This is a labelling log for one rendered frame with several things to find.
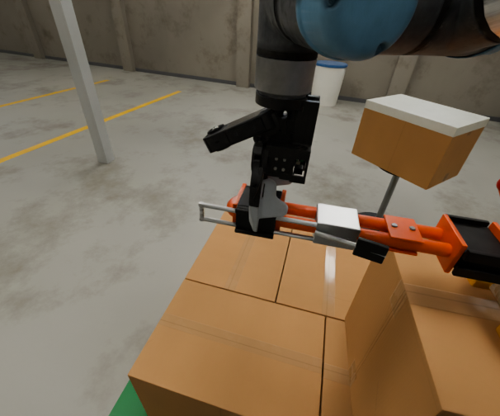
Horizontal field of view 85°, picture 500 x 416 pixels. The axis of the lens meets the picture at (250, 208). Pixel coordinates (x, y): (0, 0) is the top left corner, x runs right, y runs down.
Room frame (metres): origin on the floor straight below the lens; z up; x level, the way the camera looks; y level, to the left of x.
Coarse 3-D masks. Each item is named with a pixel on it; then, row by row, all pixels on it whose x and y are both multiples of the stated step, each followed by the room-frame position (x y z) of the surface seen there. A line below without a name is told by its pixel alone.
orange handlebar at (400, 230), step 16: (288, 208) 0.40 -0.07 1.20; (304, 208) 0.39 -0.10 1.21; (288, 224) 0.35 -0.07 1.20; (368, 224) 0.37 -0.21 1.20; (384, 224) 0.37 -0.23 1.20; (400, 224) 0.36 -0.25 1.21; (416, 224) 0.37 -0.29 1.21; (384, 240) 0.33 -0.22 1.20; (400, 240) 0.32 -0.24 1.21; (416, 240) 0.32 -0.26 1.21; (448, 256) 0.31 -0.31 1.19
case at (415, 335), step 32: (416, 256) 0.43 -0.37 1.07; (384, 288) 0.40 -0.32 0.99; (416, 288) 0.34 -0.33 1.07; (448, 288) 0.35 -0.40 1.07; (480, 288) 0.35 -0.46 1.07; (352, 320) 0.47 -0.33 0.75; (384, 320) 0.34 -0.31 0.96; (416, 320) 0.27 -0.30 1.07; (448, 320) 0.28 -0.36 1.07; (480, 320) 0.28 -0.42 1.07; (352, 352) 0.39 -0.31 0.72; (384, 352) 0.29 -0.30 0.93; (416, 352) 0.23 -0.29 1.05; (448, 352) 0.22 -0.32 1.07; (480, 352) 0.22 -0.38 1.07; (352, 384) 0.31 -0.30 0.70; (384, 384) 0.24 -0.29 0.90; (416, 384) 0.19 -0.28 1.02; (448, 384) 0.17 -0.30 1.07; (480, 384) 0.18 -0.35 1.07
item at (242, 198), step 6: (246, 186) 0.43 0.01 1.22; (240, 192) 0.41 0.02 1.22; (246, 192) 0.41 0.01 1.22; (276, 192) 0.42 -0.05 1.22; (282, 192) 0.42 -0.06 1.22; (240, 198) 0.39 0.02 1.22; (246, 198) 0.39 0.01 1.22; (282, 198) 0.40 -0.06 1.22; (234, 204) 0.37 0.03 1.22; (240, 204) 0.37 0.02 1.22; (246, 204) 0.37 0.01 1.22; (234, 216) 0.37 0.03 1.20; (276, 222) 0.36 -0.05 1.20; (276, 228) 0.36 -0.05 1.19
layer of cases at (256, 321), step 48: (240, 240) 1.01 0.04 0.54; (288, 240) 1.03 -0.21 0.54; (192, 288) 0.70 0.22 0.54; (240, 288) 0.72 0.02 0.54; (288, 288) 0.73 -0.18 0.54; (336, 288) 0.74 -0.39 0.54; (192, 336) 0.50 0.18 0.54; (240, 336) 0.51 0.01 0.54; (288, 336) 0.52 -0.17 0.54; (336, 336) 0.53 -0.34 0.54; (144, 384) 0.35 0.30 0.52; (192, 384) 0.35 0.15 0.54; (240, 384) 0.36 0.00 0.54; (288, 384) 0.37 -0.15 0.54; (336, 384) 0.37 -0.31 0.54
